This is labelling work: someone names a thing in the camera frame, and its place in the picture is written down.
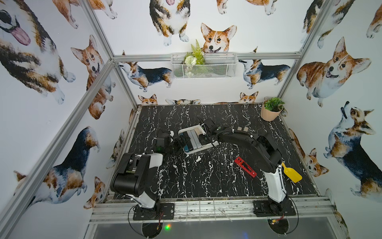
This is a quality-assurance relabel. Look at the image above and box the white plastic storage box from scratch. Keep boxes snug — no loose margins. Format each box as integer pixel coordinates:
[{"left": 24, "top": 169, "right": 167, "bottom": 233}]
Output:
[{"left": 178, "top": 124, "right": 219, "bottom": 155}]

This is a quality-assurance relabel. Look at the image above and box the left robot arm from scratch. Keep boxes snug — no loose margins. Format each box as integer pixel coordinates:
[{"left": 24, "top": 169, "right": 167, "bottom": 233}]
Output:
[{"left": 110, "top": 129, "right": 191, "bottom": 212}]

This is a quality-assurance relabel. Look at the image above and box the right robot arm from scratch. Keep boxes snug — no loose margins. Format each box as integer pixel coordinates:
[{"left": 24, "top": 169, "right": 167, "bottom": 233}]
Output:
[{"left": 201, "top": 119, "right": 286, "bottom": 204}]

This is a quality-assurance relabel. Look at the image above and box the red tool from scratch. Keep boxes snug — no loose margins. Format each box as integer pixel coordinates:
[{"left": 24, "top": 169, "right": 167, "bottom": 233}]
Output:
[{"left": 234, "top": 157, "right": 257, "bottom": 178}]

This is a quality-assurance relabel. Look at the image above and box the potted green plant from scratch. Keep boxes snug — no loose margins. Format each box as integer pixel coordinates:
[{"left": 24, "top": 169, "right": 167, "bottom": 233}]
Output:
[{"left": 261, "top": 97, "right": 285, "bottom": 121}]

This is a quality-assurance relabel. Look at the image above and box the fern and white flower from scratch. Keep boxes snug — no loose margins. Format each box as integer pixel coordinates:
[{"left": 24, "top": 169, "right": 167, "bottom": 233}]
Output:
[{"left": 182, "top": 40, "right": 206, "bottom": 78}]

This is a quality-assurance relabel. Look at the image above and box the yellow plastic shovel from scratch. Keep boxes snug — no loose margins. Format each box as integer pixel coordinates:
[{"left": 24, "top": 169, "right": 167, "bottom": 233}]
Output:
[{"left": 282, "top": 162, "right": 302, "bottom": 183}]

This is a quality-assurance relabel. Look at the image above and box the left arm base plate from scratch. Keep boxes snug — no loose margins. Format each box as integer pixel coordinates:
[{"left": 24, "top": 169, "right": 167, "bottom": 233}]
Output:
[{"left": 133, "top": 203, "right": 175, "bottom": 221}]

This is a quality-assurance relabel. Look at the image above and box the white wire basket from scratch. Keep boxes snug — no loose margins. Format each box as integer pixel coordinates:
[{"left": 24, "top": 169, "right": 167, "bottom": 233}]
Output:
[{"left": 171, "top": 53, "right": 238, "bottom": 79}]

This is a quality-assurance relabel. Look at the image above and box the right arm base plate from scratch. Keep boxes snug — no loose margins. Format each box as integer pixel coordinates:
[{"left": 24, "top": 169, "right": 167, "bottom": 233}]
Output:
[{"left": 253, "top": 197, "right": 296, "bottom": 217}]

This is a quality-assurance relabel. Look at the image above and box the metal front rail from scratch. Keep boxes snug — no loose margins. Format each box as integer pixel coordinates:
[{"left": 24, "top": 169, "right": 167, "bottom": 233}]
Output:
[{"left": 89, "top": 197, "right": 335, "bottom": 225}]

